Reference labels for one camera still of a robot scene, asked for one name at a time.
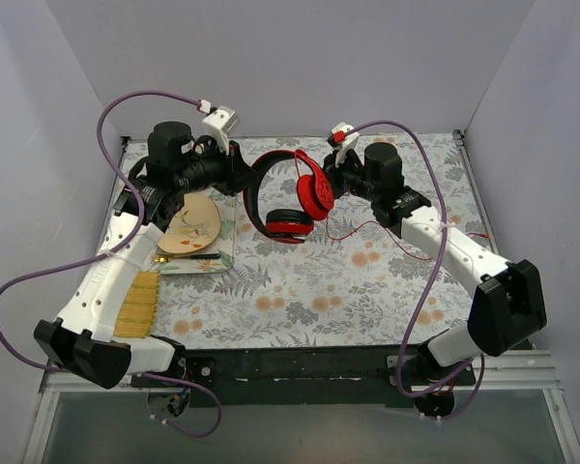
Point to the floral patterned table mat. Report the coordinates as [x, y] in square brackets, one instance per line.
[349, 283]

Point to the aluminium frame rail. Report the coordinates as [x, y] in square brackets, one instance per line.
[514, 370]

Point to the dark green handled utensil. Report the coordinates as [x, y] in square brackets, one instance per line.
[166, 258]

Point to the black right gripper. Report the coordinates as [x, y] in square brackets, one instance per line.
[338, 170]

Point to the beige bird painted plate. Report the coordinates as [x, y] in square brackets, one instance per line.
[193, 228]

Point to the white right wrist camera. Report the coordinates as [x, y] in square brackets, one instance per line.
[342, 139]

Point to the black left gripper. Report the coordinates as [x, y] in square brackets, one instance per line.
[232, 167]

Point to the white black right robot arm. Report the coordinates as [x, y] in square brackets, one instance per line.
[508, 304]

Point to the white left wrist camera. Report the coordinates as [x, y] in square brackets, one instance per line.
[219, 124]

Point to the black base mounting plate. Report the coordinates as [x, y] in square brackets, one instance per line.
[310, 392]

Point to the yellow woven bamboo mat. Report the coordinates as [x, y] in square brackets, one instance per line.
[138, 312]

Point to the floral leaf print tray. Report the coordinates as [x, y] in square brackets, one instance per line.
[223, 244]

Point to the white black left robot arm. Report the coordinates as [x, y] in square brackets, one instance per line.
[82, 339]

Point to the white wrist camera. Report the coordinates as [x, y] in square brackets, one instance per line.
[342, 139]
[219, 124]

